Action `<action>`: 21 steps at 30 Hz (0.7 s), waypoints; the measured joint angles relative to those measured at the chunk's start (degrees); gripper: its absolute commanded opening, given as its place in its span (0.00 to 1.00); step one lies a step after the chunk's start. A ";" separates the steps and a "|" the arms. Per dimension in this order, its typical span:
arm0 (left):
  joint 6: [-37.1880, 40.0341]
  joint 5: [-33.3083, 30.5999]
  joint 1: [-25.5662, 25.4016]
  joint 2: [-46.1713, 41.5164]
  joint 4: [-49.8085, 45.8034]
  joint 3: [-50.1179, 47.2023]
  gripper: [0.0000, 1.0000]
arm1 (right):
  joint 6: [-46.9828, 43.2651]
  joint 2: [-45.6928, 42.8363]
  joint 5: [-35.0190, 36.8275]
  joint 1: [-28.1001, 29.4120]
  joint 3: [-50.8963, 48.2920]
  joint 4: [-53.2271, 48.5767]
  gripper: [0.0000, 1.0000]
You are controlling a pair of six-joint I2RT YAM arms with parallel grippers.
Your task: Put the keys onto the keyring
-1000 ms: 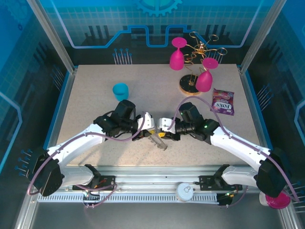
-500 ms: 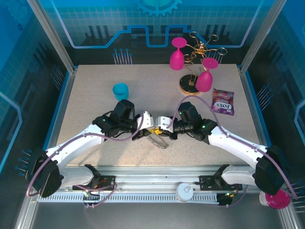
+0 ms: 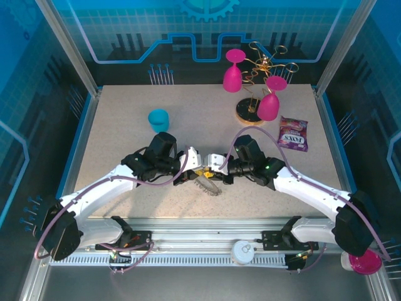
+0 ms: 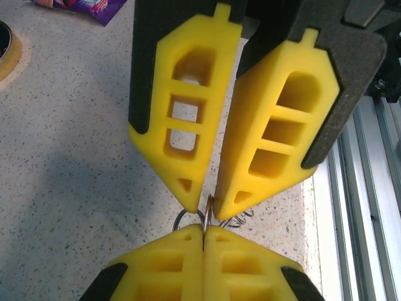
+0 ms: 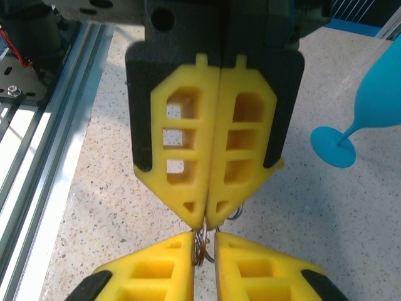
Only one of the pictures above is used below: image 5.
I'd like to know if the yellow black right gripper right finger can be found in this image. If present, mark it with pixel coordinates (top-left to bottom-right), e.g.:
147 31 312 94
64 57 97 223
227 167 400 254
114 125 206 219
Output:
214 231 351 301

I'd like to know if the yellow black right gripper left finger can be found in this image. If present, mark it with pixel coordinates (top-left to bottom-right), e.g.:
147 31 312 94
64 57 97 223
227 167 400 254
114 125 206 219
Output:
64 231 195 301

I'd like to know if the blue plastic goblet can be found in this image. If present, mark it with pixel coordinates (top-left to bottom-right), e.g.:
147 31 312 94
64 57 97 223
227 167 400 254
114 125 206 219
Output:
310 39 401 169

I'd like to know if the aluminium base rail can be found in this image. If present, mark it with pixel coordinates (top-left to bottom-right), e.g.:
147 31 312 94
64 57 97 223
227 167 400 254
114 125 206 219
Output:
0 22 116 285

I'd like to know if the aluminium frame post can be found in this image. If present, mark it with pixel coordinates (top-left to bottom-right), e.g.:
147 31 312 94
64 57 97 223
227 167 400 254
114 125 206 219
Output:
378 0 401 41

